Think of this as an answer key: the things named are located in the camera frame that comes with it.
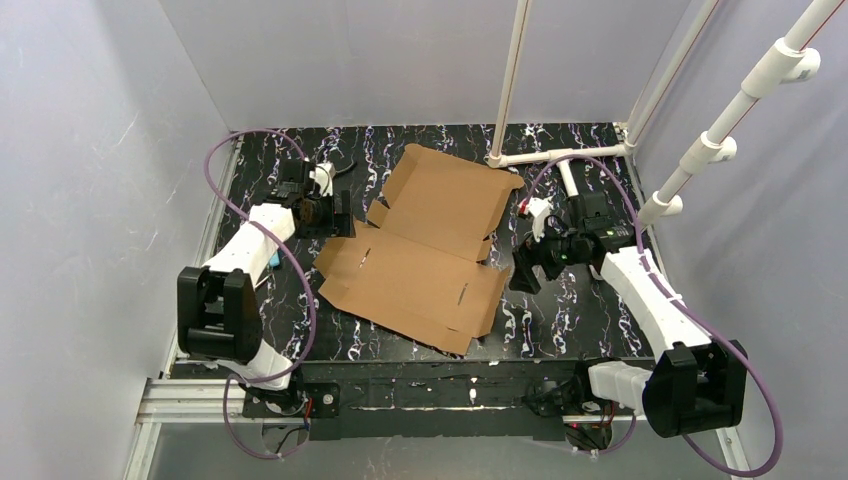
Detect brown cardboard box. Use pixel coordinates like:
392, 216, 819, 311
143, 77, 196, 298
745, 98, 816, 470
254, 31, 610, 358
313, 144, 525, 355

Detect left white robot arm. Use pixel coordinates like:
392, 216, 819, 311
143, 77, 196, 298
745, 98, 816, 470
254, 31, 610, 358
177, 160, 355, 391

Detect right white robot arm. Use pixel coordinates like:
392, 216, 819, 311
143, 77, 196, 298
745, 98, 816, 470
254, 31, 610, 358
509, 193, 747, 438

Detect light blue marker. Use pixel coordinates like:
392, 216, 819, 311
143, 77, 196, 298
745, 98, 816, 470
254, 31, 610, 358
268, 244, 283, 270

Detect black pliers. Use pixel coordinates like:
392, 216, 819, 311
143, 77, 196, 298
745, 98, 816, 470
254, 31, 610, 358
331, 160, 358, 178

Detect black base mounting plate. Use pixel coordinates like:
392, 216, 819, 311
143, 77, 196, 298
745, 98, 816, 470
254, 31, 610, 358
242, 359, 583, 441

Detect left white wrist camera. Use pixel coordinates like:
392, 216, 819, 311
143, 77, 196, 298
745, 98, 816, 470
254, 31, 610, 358
312, 162, 335, 198

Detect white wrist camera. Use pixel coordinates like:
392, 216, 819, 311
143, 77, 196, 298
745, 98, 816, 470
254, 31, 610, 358
519, 197, 552, 242
312, 162, 335, 198

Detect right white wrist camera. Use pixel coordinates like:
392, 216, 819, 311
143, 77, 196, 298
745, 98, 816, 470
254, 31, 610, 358
519, 197, 552, 242

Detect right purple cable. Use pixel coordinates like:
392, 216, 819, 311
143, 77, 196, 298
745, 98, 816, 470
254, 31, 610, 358
523, 153, 784, 478

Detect purple cable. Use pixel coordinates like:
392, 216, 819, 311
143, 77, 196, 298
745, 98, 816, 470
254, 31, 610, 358
523, 153, 784, 478
202, 128, 319, 461

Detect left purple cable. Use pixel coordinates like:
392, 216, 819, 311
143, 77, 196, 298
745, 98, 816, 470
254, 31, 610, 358
202, 128, 319, 461

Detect aluminium rail frame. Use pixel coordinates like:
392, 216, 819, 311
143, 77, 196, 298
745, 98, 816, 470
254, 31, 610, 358
123, 132, 754, 480

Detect white PVC pipe frame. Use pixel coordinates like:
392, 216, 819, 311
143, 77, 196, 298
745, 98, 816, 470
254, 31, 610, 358
486, 0, 846, 227

